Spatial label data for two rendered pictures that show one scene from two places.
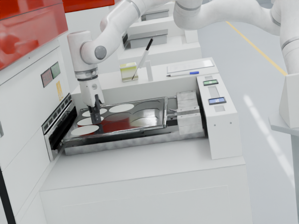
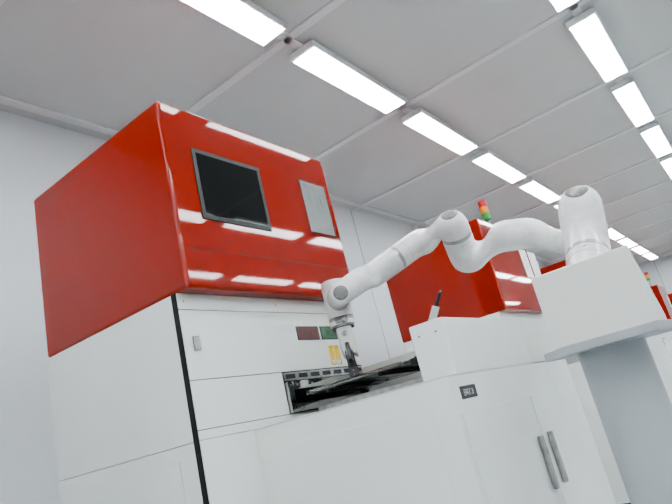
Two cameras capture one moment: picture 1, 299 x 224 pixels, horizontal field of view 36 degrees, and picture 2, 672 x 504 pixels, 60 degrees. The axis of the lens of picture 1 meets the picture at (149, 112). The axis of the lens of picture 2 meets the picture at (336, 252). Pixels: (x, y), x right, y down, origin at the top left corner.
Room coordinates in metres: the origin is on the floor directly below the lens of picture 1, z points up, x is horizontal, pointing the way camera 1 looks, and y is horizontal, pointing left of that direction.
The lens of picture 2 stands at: (-0.05, -0.74, 0.75)
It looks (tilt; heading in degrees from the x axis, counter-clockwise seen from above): 17 degrees up; 28
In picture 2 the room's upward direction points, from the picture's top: 14 degrees counter-clockwise
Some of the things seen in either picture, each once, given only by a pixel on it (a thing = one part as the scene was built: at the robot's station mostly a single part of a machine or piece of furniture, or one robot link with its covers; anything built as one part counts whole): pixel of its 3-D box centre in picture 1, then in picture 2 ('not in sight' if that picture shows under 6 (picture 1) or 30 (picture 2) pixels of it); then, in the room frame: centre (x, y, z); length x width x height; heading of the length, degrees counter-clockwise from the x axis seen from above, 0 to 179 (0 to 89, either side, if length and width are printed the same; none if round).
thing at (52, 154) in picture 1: (63, 126); (331, 391); (1.68, 0.33, 0.89); 0.44 x 0.02 x 0.10; 175
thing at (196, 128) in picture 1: (188, 114); not in sight; (1.67, -0.15, 0.87); 0.36 x 0.08 x 0.03; 175
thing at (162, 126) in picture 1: (112, 133); (352, 378); (1.50, 0.13, 0.90); 0.37 x 0.01 x 0.01; 85
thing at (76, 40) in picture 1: (82, 50); (336, 299); (1.62, 0.19, 1.17); 0.09 x 0.08 x 0.13; 38
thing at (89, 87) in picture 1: (90, 90); (346, 341); (1.63, 0.20, 1.03); 0.10 x 0.07 x 0.11; 28
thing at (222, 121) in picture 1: (216, 110); (477, 346); (1.58, -0.24, 0.89); 0.55 x 0.09 x 0.14; 175
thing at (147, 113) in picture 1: (118, 117); (383, 374); (1.68, 0.12, 0.90); 0.34 x 0.34 x 0.01; 85
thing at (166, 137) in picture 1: (134, 141); (384, 393); (1.55, 0.07, 0.84); 0.50 x 0.02 x 0.03; 85
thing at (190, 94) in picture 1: (186, 95); not in sight; (1.84, -0.16, 0.89); 0.08 x 0.03 x 0.03; 85
